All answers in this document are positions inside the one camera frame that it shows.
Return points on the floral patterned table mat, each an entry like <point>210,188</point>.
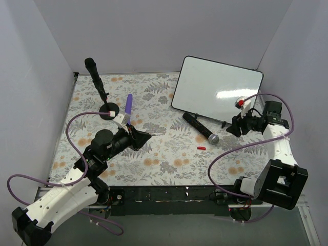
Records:
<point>169,159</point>

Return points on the black round microphone stand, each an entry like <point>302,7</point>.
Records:
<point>108,110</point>

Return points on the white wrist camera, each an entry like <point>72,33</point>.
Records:
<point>121,120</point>
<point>244,105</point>

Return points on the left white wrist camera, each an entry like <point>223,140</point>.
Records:
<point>121,120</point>

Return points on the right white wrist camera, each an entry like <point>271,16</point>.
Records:
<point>244,105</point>

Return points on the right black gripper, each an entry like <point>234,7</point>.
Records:
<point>241,125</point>

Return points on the aluminium frame rail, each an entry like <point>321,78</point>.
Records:
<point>125,194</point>

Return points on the black microphone silver head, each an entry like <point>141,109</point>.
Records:
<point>212,138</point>

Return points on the purple microphone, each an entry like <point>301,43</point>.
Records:
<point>128,110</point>

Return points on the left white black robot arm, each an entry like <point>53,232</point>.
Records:
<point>80,187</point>

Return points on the black microphone on stand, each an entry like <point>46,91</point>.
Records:
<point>92,69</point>

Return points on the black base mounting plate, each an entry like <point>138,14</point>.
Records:
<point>170,208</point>

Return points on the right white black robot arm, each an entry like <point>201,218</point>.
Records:
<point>282,180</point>

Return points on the white whiteboard black frame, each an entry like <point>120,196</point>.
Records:
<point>211,89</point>

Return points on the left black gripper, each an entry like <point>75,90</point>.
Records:
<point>134,138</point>

